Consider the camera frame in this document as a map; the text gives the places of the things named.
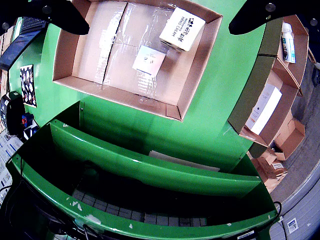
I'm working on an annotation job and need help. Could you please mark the cow print hand cream box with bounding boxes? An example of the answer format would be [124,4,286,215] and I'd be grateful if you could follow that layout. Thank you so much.
[158,6,207,53]

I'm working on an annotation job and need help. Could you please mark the pale grey flat sheet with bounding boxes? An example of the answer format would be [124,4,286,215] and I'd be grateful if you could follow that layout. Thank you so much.
[148,149,221,173]

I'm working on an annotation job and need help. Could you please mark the green metal shelf unit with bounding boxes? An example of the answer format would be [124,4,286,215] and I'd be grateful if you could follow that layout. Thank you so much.
[6,101,281,240]

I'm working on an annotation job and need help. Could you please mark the reddish brown cosmetic box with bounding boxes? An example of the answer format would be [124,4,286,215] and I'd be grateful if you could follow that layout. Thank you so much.
[131,44,167,77]

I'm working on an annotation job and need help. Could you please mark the printed white paper sheet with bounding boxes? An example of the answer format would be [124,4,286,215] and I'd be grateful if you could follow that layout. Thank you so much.
[0,132,23,201]

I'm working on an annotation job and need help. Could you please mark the blue red small object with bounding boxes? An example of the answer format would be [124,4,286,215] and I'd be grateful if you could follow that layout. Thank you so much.
[21,112,35,126]

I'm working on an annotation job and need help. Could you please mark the white teal tube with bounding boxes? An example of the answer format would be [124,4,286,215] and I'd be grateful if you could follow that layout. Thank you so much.
[281,22,297,64]

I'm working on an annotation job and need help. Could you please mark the large shallow cardboard tray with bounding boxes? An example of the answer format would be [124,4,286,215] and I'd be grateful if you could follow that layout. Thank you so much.
[52,0,224,123]

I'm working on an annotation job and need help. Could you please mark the small labelled cardboard carton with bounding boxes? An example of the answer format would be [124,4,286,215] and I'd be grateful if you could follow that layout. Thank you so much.
[251,147,290,193]

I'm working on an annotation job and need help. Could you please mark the empty open cardboard carton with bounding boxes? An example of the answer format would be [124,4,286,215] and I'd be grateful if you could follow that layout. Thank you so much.
[273,119,306,161]

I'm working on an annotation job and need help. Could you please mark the black patterned card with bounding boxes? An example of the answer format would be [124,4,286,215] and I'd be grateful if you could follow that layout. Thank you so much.
[19,64,38,108]

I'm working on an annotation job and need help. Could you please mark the long white carton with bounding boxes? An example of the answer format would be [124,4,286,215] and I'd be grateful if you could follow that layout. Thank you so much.
[244,83,283,136]

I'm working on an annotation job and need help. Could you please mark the black laptop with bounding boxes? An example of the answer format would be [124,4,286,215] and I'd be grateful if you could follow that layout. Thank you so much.
[0,16,48,71]

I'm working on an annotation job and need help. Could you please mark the black rounded device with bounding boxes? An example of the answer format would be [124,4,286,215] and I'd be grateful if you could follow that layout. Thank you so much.
[6,96,26,136]

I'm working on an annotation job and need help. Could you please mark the open brown cardboard box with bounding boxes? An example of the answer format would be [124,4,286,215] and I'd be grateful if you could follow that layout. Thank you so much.
[258,14,310,98]
[227,54,301,148]

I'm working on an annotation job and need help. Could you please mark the white blue wall label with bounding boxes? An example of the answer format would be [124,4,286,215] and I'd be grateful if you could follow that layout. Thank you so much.
[287,217,300,235]

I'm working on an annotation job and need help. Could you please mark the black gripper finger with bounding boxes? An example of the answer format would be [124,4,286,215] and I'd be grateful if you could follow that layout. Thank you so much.
[0,0,90,36]
[228,0,320,36]

